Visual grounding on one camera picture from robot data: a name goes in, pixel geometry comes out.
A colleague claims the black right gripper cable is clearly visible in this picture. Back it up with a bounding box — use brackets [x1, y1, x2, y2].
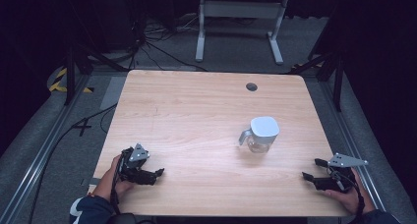
[330, 169, 366, 222]

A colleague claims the person's left hand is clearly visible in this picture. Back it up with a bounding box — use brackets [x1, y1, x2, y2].
[92, 154, 135, 202]

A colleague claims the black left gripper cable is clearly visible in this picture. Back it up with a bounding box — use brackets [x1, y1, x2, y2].
[109, 153, 125, 216]

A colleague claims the aluminium floor rail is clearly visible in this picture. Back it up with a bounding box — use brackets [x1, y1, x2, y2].
[0, 74, 90, 224]
[319, 81, 387, 212]

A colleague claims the person's right hand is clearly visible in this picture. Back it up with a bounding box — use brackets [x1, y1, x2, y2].
[320, 168, 376, 215]

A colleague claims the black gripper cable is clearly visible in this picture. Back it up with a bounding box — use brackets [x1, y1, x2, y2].
[330, 169, 366, 222]
[109, 153, 125, 216]

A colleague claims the black floor cable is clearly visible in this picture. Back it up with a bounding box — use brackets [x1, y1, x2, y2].
[28, 103, 118, 224]

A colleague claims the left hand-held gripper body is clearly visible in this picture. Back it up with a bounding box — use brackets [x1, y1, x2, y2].
[118, 142, 151, 185]

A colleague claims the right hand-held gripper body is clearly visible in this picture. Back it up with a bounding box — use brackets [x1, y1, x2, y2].
[315, 152, 369, 195]

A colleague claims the white metal desk frame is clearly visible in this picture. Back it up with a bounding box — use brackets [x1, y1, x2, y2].
[195, 0, 289, 66]

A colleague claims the black metal stand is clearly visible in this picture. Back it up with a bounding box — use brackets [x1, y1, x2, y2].
[64, 41, 129, 106]
[288, 7, 345, 113]

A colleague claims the bundle of floor cables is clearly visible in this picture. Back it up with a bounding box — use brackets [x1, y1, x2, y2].
[129, 12, 257, 72]

